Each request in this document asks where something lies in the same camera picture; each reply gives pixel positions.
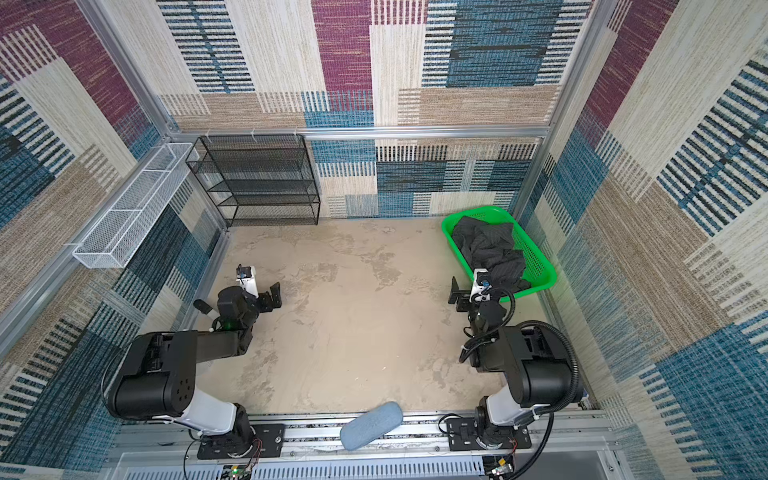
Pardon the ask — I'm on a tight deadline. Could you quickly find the dark pinstriped long sleeve shirt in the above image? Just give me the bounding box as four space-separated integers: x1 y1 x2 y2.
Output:
451 216 531 293

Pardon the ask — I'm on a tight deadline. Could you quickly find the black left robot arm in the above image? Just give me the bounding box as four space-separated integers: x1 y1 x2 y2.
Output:
106 282 282 458

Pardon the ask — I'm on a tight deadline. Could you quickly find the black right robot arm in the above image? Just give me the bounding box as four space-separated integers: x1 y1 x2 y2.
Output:
440 280 584 451

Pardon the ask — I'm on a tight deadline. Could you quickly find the green plastic basket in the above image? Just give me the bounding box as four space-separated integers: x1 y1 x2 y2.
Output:
441 206 557 298

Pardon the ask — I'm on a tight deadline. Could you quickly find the blue-grey fuzzy microphone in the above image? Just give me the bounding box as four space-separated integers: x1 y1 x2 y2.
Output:
340 401 403 451

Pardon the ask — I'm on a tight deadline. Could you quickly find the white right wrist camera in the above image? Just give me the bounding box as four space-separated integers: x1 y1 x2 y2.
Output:
470 268 492 303

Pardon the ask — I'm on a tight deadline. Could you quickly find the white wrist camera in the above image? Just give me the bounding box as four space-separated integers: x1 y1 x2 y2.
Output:
236 264 259 298
470 268 492 303

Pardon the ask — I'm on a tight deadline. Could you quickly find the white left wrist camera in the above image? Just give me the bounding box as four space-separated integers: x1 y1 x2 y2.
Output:
236 264 259 298

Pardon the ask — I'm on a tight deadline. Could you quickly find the black wire mesh shelf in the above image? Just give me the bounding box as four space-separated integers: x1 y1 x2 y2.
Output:
185 134 321 228

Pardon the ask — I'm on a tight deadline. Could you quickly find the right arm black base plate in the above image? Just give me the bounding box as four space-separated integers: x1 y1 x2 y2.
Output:
438 415 532 451

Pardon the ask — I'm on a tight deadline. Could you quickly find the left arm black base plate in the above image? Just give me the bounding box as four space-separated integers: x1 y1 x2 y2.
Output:
196 424 286 460

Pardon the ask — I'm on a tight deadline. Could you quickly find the white wire mesh tray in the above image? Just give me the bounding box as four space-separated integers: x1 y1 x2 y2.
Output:
72 143 192 269

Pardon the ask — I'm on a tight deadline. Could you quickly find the white slotted cable duct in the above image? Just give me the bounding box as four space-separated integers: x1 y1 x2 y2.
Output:
113 456 485 479

